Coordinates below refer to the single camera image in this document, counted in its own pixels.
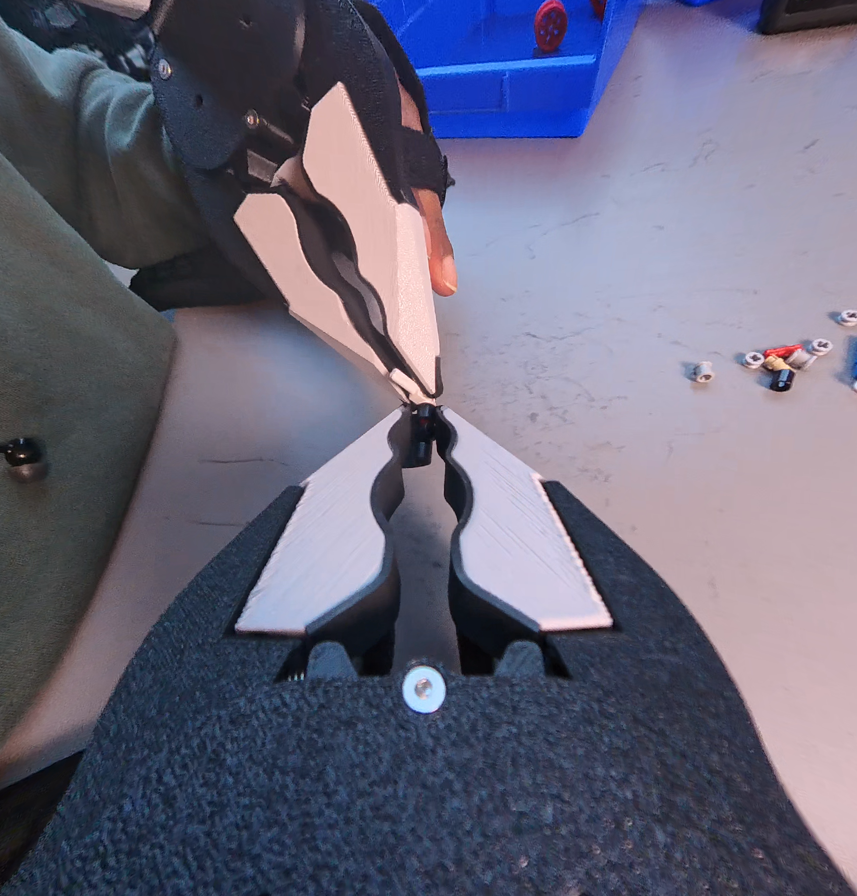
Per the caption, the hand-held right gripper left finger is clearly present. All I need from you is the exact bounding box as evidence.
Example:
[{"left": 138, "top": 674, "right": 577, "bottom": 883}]
[{"left": 234, "top": 406, "right": 408, "bottom": 645}]

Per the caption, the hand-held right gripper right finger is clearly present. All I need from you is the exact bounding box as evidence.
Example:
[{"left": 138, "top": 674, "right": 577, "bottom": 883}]
[{"left": 436, "top": 406, "right": 614, "bottom": 642}]

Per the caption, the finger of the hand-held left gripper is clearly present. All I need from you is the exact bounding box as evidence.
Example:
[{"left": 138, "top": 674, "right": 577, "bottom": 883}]
[
  {"left": 303, "top": 82, "right": 443, "bottom": 400},
  {"left": 233, "top": 187, "right": 418, "bottom": 400}
]

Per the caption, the small lego connector pin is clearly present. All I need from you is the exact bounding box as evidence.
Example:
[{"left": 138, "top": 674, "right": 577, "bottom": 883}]
[{"left": 405, "top": 404, "right": 439, "bottom": 467}]

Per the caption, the blue plastic storage bin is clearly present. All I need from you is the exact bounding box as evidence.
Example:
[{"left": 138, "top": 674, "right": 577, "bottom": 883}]
[{"left": 370, "top": 0, "right": 642, "bottom": 141}]

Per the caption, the person's left forearm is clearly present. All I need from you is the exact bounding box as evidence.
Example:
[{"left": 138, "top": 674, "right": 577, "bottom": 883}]
[{"left": 0, "top": 0, "right": 198, "bottom": 270}]

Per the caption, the cluster of small lego pieces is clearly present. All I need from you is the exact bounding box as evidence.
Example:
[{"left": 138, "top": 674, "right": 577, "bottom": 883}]
[{"left": 741, "top": 332, "right": 857, "bottom": 397}]

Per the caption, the person's left hand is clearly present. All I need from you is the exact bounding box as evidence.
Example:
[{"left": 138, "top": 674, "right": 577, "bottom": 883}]
[{"left": 398, "top": 84, "right": 460, "bottom": 299}]

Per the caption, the person's green sweatshirt torso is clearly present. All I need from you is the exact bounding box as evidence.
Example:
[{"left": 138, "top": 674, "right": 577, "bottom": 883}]
[{"left": 0, "top": 133, "right": 177, "bottom": 774}]

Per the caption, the black digital timer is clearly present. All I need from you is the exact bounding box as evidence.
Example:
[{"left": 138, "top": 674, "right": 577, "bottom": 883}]
[{"left": 758, "top": 0, "right": 857, "bottom": 36}]

